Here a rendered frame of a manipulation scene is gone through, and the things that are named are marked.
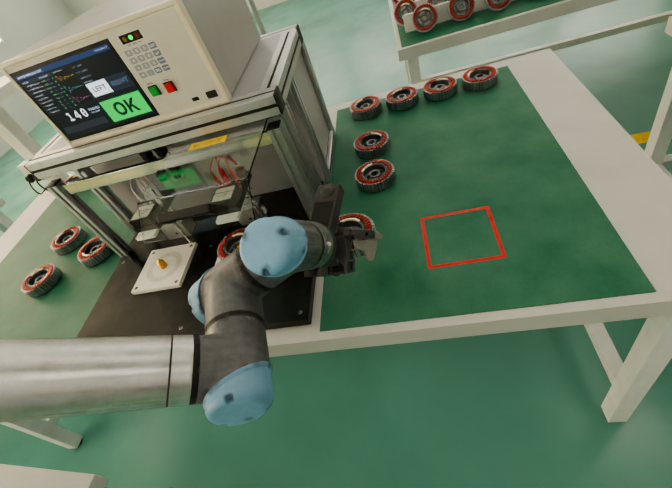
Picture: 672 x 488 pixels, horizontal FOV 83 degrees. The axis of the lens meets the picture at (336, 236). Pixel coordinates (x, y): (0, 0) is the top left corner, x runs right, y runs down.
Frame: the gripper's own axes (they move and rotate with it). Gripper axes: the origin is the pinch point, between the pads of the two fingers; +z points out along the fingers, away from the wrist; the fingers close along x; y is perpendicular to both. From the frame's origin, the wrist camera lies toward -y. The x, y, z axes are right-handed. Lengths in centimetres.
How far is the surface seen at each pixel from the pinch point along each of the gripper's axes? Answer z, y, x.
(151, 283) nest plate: 3, 11, -57
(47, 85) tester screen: -20, -33, -61
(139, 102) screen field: -12, -30, -44
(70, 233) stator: 20, -4, -111
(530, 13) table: 94, -90, 49
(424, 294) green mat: 3.9, 12.7, 14.5
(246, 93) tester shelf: -4.6, -31.4, -21.6
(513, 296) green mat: 3.4, 12.7, 31.1
